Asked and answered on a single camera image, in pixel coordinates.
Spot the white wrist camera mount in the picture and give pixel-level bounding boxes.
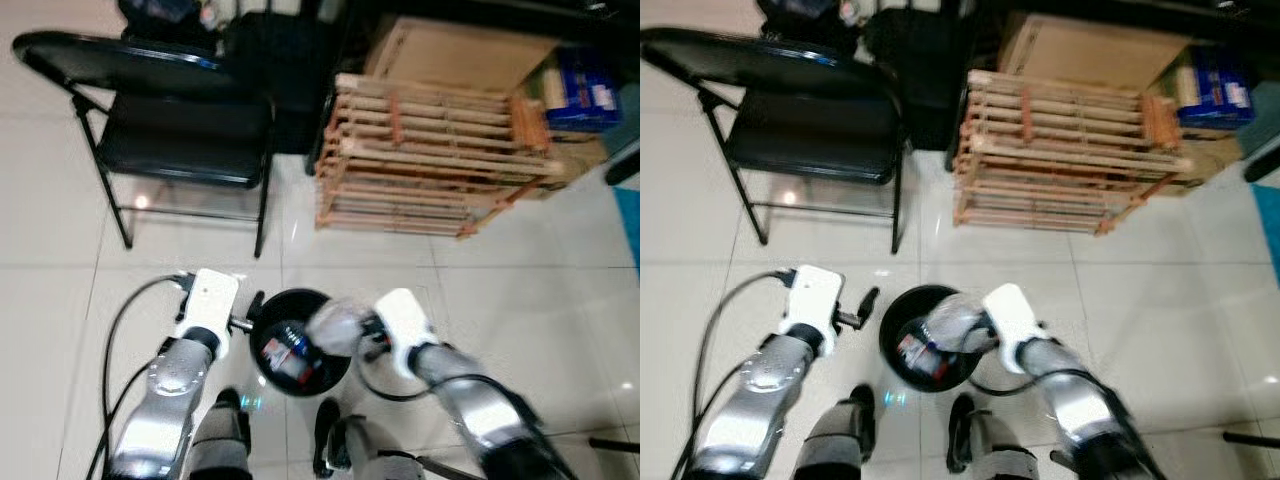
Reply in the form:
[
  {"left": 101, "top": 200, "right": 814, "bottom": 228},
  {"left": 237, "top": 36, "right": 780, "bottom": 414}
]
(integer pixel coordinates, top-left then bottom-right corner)
[
  {"left": 981, "top": 282, "right": 1050, "bottom": 374},
  {"left": 777, "top": 264, "right": 847, "bottom": 347},
  {"left": 174, "top": 267, "right": 242, "bottom": 347},
  {"left": 371, "top": 287, "right": 442, "bottom": 380}
]

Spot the dark black furniture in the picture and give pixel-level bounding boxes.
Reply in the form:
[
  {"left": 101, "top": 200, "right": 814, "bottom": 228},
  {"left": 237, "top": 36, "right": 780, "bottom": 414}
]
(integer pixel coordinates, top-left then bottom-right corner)
[
  {"left": 222, "top": 0, "right": 353, "bottom": 157},
  {"left": 862, "top": 0, "right": 989, "bottom": 153}
]

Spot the robot right leg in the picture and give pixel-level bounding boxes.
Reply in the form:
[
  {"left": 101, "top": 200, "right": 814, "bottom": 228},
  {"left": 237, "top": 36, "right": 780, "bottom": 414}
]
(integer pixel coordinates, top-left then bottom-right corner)
[
  {"left": 313, "top": 397, "right": 428, "bottom": 480},
  {"left": 946, "top": 392, "right": 1043, "bottom": 480}
]

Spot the blue mat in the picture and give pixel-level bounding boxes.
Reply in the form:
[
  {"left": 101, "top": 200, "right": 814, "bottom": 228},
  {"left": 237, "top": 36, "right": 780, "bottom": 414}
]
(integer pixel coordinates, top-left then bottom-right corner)
[
  {"left": 1254, "top": 182, "right": 1280, "bottom": 283},
  {"left": 611, "top": 184, "right": 641, "bottom": 273}
]

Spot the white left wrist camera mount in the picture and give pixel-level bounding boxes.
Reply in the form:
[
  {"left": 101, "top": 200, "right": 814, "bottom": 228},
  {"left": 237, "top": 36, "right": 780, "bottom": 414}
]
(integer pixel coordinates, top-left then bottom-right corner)
[
  {"left": 777, "top": 264, "right": 847, "bottom": 347},
  {"left": 174, "top": 267, "right": 242, "bottom": 347}
]

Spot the blue printed box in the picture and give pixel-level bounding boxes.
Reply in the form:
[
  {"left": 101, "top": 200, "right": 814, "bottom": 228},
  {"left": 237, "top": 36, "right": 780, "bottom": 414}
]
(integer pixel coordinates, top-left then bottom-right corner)
[
  {"left": 544, "top": 47, "right": 624, "bottom": 134},
  {"left": 1177, "top": 44, "right": 1257, "bottom": 130}
]

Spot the robot leg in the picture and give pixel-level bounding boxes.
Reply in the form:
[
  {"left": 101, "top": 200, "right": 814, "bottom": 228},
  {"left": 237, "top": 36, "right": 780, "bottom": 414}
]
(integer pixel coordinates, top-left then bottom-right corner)
[
  {"left": 313, "top": 397, "right": 428, "bottom": 480},
  {"left": 799, "top": 384, "right": 880, "bottom": 480},
  {"left": 946, "top": 392, "right": 1043, "bottom": 480},
  {"left": 184, "top": 387, "right": 254, "bottom": 480}
]

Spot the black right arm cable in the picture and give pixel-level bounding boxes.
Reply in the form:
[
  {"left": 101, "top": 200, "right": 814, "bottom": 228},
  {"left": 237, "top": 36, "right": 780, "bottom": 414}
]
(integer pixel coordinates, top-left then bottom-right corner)
[
  {"left": 354, "top": 330, "right": 483, "bottom": 403},
  {"left": 966, "top": 345, "right": 1086, "bottom": 397}
]

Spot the black round rubbish bin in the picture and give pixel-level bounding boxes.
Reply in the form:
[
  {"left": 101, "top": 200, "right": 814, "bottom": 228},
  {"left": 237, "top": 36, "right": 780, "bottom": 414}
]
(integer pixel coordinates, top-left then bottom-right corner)
[
  {"left": 247, "top": 287, "right": 354, "bottom": 397},
  {"left": 879, "top": 284, "right": 987, "bottom": 394}
]

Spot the wooden slat rack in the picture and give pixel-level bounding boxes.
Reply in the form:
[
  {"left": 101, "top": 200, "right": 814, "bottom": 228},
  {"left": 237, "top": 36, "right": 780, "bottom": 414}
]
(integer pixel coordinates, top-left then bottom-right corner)
[
  {"left": 951, "top": 69, "right": 1197, "bottom": 237},
  {"left": 314, "top": 72, "right": 567, "bottom": 240}
]

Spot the brown cardboard box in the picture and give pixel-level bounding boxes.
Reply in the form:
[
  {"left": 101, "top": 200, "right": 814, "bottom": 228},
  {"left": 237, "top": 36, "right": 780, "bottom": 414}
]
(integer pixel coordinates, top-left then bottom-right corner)
[
  {"left": 364, "top": 14, "right": 561, "bottom": 98},
  {"left": 999, "top": 11, "right": 1192, "bottom": 93}
]

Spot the black foil snack wrapper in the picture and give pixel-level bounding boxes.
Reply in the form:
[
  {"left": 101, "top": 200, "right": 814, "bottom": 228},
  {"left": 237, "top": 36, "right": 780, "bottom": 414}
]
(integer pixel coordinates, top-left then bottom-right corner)
[
  {"left": 896, "top": 330, "right": 953, "bottom": 383},
  {"left": 261, "top": 320, "right": 323, "bottom": 383}
]

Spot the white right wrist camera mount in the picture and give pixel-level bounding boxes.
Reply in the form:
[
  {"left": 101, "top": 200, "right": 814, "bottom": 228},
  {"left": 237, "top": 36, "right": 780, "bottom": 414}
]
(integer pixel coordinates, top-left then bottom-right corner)
[
  {"left": 981, "top": 282, "right": 1050, "bottom": 374},
  {"left": 371, "top": 287, "right": 442, "bottom": 380}
]

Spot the robot left leg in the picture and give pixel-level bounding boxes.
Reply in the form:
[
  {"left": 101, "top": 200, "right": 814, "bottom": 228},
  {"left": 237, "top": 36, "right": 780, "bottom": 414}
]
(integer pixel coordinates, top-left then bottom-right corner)
[
  {"left": 184, "top": 387, "right": 254, "bottom": 480},
  {"left": 799, "top": 384, "right": 880, "bottom": 480}
]

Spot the black folding chair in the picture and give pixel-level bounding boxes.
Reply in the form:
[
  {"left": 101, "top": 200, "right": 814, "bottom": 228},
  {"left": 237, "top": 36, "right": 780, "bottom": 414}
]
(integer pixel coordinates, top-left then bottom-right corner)
[
  {"left": 640, "top": 27, "right": 907, "bottom": 255},
  {"left": 12, "top": 30, "right": 278, "bottom": 260}
]

